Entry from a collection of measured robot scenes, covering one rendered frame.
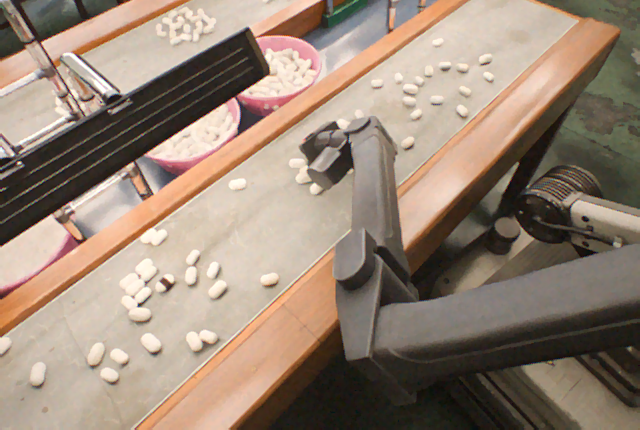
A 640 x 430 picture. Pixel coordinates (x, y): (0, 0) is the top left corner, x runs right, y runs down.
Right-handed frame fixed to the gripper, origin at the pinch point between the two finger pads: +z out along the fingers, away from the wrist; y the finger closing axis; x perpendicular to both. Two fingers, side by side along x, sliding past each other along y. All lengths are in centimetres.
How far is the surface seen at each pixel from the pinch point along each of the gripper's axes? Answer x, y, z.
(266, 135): -5.7, 3.2, 6.8
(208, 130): -12.5, 10.3, 19.1
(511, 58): 12, -64, -12
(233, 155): -6.2, 12.4, 7.5
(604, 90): 77, -180, 22
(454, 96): 10.3, -39.8, -10.0
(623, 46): 72, -224, 28
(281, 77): -13.7, -15.4, 19.9
